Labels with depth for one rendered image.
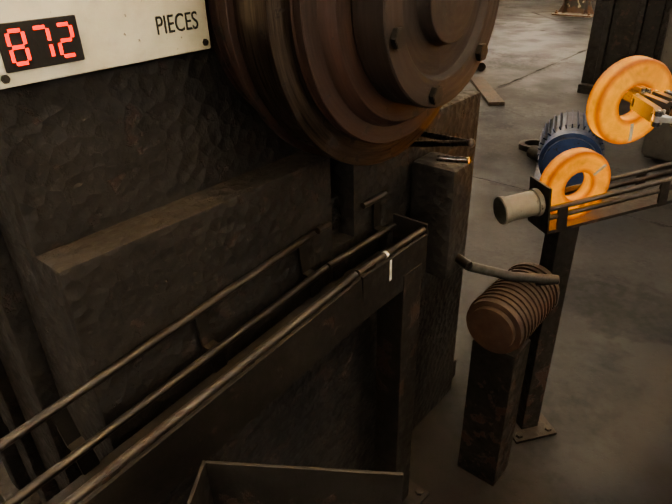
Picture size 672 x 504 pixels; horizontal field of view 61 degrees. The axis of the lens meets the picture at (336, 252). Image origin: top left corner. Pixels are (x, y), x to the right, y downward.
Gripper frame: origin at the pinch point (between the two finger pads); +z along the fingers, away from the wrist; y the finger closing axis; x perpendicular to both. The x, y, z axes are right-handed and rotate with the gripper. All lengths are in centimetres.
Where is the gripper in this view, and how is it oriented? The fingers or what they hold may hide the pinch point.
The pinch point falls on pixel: (632, 92)
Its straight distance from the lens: 117.5
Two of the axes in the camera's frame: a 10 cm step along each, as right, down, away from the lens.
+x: -0.1, -8.5, -5.3
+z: -2.6, -5.1, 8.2
